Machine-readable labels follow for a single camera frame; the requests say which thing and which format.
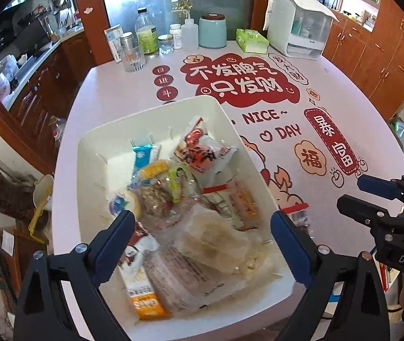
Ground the white plastic bin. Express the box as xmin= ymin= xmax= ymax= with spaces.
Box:
xmin=77 ymin=96 xmax=295 ymax=339

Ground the clear walnut packet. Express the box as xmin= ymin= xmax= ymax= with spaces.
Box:
xmin=140 ymin=180 xmax=175 ymax=218

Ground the white pill bottle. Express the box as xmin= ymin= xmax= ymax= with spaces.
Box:
xmin=169 ymin=24 xmax=183 ymax=49

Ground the teal snack packet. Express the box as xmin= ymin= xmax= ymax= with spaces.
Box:
xmin=132 ymin=143 xmax=162 ymax=185

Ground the white and orange bar packet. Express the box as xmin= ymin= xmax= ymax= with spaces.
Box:
xmin=123 ymin=266 xmax=173 ymax=323

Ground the green label glass bottle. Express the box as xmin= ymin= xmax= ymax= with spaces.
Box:
xmin=135 ymin=7 xmax=160 ymax=59

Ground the glass tumbler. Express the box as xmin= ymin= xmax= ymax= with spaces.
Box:
xmin=119 ymin=44 xmax=146 ymax=72

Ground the teal canister with brown lid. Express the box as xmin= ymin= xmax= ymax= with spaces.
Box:
xmin=198 ymin=14 xmax=227 ymax=49

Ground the clear pale crisp packet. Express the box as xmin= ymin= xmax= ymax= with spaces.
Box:
xmin=237 ymin=248 xmax=281 ymax=282

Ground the white storage box with cloth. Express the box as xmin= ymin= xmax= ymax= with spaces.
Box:
xmin=263 ymin=0 xmax=339 ymax=61

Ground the tall wooden cabinet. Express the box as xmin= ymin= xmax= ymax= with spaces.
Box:
xmin=323 ymin=0 xmax=404 ymax=118

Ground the cream packet with barcode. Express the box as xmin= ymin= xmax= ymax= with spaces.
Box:
xmin=202 ymin=183 xmax=239 ymax=218

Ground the white squeeze bottle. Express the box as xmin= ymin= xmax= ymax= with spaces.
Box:
xmin=171 ymin=10 xmax=200 ymax=52

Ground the small white carton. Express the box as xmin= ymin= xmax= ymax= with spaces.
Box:
xmin=104 ymin=25 xmax=124 ymax=64

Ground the wooden kitchen counter cabinet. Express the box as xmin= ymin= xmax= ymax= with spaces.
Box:
xmin=0 ymin=32 xmax=89 ymax=173

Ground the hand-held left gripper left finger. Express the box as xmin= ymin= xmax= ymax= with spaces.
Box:
xmin=13 ymin=210 xmax=136 ymax=341

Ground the green tissue pack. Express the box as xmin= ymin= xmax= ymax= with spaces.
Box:
xmin=235 ymin=28 xmax=270 ymax=55

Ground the clear rice cake packet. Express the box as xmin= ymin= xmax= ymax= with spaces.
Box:
xmin=174 ymin=203 xmax=256 ymax=275

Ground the red lid jar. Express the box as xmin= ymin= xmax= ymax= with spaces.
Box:
xmin=0 ymin=170 xmax=36 ymax=218

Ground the red and white snack packet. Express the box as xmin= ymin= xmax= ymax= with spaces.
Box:
xmin=173 ymin=115 xmax=239 ymax=175

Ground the printed pink tablecloth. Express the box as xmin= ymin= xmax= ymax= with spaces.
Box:
xmin=51 ymin=41 xmax=404 ymax=341

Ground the small yellow snack packet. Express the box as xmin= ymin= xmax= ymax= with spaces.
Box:
xmin=139 ymin=161 xmax=169 ymax=180

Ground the green plastic bag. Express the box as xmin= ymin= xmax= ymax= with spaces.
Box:
xmin=390 ymin=117 xmax=404 ymax=154

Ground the green snack packet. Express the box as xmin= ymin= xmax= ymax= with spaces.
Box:
xmin=167 ymin=164 xmax=189 ymax=204

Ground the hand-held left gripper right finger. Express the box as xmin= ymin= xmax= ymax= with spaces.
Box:
xmin=271 ymin=210 xmax=391 ymax=341

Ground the small glass jar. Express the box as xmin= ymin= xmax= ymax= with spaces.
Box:
xmin=157 ymin=34 xmax=174 ymax=55

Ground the metal tin can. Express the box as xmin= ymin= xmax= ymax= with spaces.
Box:
xmin=120 ymin=32 xmax=135 ymax=52

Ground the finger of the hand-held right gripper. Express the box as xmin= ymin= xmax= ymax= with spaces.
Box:
xmin=337 ymin=195 xmax=389 ymax=237
xmin=357 ymin=175 xmax=404 ymax=208

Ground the black seed bar packet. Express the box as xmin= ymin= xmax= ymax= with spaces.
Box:
xmin=280 ymin=203 xmax=311 ymax=237

